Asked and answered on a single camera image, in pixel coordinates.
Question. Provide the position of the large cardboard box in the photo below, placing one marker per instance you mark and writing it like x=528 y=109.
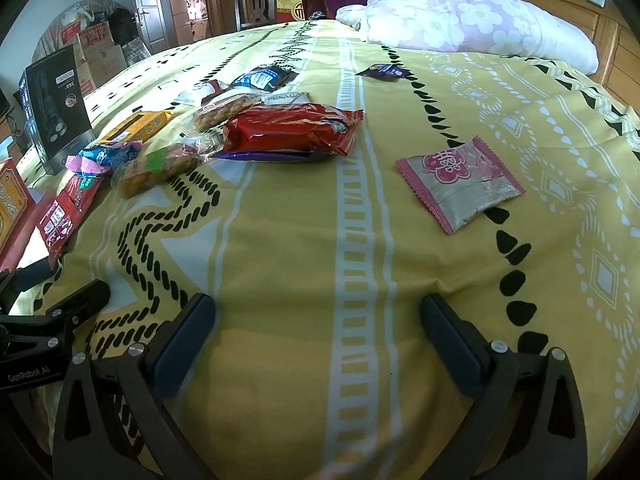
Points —
x=107 y=67

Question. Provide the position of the wooden headboard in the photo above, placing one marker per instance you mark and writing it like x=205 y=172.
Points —
x=615 y=35

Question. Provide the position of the clear packet of fried snacks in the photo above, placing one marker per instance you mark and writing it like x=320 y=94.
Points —
x=225 y=109

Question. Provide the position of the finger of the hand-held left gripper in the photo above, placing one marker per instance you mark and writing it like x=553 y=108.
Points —
x=87 y=297
x=32 y=275

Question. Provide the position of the pink silver snack packet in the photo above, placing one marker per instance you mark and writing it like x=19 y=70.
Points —
x=460 y=185

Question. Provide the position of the black box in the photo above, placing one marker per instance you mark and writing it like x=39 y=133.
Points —
x=52 y=110

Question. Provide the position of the red box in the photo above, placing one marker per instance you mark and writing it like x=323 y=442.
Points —
x=15 y=210

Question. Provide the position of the large red snack bag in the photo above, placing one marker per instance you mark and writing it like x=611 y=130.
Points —
x=290 y=127

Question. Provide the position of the yellow orange snack packet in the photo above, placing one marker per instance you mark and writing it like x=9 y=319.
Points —
x=137 y=126

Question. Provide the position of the red white snack packet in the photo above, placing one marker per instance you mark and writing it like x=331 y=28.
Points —
x=207 y=91

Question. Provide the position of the white door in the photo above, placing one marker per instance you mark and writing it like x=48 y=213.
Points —
x=147 y=5

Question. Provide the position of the floral pillow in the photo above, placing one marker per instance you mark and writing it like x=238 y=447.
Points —
x=470 y=20

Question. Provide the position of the yellow patterned bedsheet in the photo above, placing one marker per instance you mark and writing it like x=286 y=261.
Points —
x=320 y=240

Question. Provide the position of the green label fried snack packet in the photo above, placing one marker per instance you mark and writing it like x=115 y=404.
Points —
x=155 y=165

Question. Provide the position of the black bag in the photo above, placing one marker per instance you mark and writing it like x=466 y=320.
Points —
x=122 y=25

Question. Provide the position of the blue pink snack packet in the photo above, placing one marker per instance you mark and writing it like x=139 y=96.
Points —
x=107 y=156

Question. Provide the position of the small dark purple packet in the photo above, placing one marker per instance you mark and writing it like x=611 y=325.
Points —
x=382 y=71

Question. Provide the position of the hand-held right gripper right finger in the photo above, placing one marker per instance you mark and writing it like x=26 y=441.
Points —
x=450 y=345

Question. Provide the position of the dark wooden chair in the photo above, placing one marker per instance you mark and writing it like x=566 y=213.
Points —
x=252 y=2

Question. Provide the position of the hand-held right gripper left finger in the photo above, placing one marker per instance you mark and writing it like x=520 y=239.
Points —
x=182 y=345

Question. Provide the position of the purple snack packet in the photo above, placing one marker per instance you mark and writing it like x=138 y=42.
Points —
x=280 y=156

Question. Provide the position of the small cardboard box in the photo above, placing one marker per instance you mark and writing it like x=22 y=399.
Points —
x=92 y=35

